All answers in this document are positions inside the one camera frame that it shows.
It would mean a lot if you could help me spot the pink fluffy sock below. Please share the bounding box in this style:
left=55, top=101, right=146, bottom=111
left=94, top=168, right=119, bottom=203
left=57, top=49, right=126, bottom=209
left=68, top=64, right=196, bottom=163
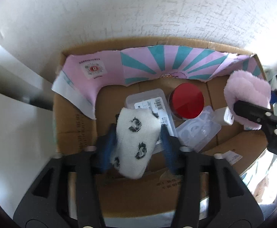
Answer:
left=224, top=70, right=271, bottom=130

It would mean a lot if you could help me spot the clear plastic floss box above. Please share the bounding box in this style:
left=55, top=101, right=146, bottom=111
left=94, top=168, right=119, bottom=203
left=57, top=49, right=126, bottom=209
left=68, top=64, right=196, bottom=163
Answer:
left=176, top=106, right=222, bottom=152

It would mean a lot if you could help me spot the red lid round jar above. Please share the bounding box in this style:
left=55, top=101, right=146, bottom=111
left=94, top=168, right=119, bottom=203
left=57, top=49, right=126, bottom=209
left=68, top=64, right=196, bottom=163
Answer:
left=168, top=83, right=205, bottom=120

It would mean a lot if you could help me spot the white panda pattern sock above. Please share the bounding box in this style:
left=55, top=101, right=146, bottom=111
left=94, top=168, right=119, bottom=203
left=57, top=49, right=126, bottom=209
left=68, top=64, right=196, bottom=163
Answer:
left=111, top=108, right=161, bottom=179

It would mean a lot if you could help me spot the clear cotton swab box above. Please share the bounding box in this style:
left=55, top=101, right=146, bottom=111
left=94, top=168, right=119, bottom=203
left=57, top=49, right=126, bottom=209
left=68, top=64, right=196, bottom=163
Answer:
left=125, top=88, right=178, bottom=148

